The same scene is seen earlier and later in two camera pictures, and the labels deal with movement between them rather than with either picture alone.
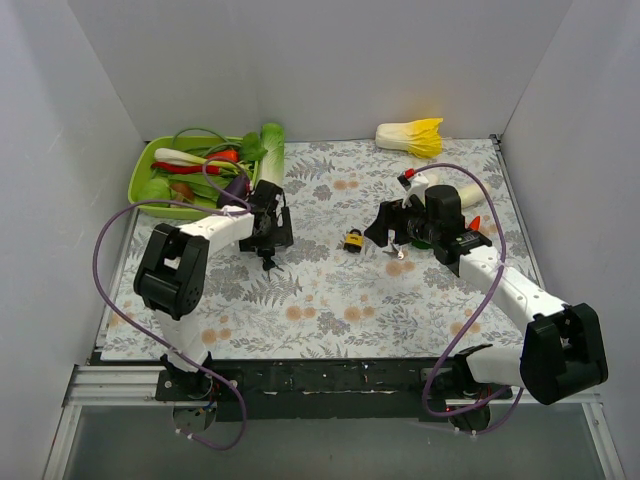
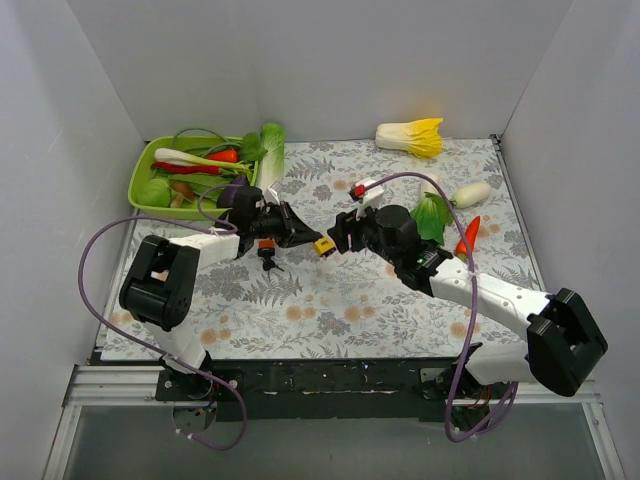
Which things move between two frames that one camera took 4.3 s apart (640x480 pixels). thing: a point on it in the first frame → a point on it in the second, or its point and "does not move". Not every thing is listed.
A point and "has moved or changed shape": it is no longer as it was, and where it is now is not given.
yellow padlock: x=354 y=241 has moved or changed shape
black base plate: x=326 y=389 does not move
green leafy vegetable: x=206 y=187 does not move
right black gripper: x=388 y=220 → x=355 y=233
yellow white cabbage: x=421 y=138 does not move
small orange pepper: x=231 y=155 does not move
